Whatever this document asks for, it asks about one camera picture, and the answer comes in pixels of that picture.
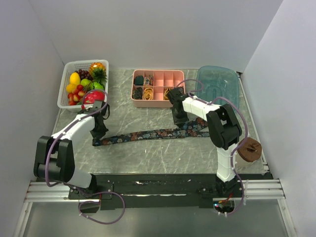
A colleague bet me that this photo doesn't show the dark floral patterned necktie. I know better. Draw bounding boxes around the dark floral patterned necktie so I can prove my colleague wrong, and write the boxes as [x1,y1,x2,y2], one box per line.
[92,118,209,147]

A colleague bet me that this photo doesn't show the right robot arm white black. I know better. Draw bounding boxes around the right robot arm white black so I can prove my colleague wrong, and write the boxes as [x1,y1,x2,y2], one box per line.
[166,87,242,197]

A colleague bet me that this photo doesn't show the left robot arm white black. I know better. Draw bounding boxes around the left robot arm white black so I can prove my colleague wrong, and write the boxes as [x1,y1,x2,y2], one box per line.
[34,100,109,198]

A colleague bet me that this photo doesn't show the rolled yellow tie right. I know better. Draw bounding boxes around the rolled yellow tie right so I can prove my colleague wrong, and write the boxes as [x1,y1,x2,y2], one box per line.
[163,87,172,101]

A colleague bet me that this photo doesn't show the rolled yellow tie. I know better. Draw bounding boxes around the rolled yellow tie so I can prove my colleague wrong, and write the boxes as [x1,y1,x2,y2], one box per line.
[143,87,154,100]
[163,87,172,101]

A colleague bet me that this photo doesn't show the pink dragon fruit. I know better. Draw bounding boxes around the pink dragon fruit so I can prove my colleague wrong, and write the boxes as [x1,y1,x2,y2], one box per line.
[82,90,105,104]

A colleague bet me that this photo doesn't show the rolled yellow tie left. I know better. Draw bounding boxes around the rolled yellow tie left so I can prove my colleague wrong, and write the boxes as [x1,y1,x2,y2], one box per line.
[143,87,154,100]

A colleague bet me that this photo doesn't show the red cherry bunch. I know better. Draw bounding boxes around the red cherry bunch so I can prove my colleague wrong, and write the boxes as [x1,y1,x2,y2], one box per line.
[68,84,85,106]

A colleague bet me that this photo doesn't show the pink compartment organizer box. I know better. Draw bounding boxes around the pink compartment organizer box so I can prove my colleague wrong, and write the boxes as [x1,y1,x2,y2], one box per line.
[131,70,186,108]

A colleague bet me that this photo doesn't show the rolled colourful dotted tie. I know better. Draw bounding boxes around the rolled colourful dotted tie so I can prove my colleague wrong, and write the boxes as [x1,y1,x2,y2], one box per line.
[143,75,154,86]

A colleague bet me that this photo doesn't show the rolled dark patterned tie left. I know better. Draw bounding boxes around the rolled dark patterned tie left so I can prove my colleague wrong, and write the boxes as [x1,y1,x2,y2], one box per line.
[132,87,143,100]

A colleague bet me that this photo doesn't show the light green pear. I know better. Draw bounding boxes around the light green pear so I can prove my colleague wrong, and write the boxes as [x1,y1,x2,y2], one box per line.
[80,79,92,86]

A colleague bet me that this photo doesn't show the teal translucent plastic tub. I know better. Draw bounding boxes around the teal translucent plastic tub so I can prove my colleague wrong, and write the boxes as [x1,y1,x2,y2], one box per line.
[195,66,239,108]

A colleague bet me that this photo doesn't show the yellow lemon lower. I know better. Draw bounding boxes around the yellow lemon lower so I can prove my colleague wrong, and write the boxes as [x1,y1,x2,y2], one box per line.
[66,83,77,93]

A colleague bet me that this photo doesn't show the yellow lemon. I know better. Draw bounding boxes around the yellow lemon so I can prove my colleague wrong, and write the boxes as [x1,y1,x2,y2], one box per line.
[66,83,77,93]
[69,72,81,85]

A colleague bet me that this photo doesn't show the rolled dark green tie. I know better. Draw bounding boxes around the rolled dark green tie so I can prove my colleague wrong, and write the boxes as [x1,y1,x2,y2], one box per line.
[134,75,144,86]

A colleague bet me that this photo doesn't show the yellow lemon upper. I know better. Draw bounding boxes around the yellow lemon upper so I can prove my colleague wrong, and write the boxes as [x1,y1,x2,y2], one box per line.
[69,72,81,85]

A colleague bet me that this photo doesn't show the dark purple grapes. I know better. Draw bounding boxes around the dark purple grapes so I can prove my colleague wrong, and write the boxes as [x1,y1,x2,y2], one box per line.
[75,69,93,81]

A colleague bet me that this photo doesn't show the orange pineapple with leaves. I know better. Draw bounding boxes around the orange pineapple with leaves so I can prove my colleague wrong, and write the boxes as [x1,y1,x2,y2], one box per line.
[89,62,107,84]

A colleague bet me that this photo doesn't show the brown lidded white cup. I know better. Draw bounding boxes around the brown lidded white cup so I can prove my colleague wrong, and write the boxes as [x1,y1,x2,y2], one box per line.
[236,137,262,168]

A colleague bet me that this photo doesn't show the white plastic fruit basket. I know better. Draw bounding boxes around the white plastic fruit basket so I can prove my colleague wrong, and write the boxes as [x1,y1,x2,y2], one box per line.
[57,59,109,112]

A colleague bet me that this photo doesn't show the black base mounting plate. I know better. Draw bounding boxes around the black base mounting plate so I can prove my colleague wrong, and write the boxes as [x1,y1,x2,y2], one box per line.
[68,174,242,210]

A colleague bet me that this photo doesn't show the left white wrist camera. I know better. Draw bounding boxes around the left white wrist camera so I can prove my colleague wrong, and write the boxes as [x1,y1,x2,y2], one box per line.
[81,104,93,112]

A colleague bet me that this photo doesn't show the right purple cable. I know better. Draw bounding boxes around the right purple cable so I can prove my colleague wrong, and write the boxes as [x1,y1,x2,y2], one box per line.
[175,79,250,218]

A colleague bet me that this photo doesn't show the purple cable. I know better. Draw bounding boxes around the purple cable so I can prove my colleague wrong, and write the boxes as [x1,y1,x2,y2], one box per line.
[175,79,250,218]
[44,89,126,225]

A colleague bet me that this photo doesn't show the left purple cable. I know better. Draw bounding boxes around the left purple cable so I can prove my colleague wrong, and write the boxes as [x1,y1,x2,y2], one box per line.
[44,89,126,225]

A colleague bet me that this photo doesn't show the aluminium rail frame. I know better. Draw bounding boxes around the aluminium rail frame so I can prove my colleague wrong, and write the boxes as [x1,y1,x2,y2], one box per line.
[24,172,285,202]

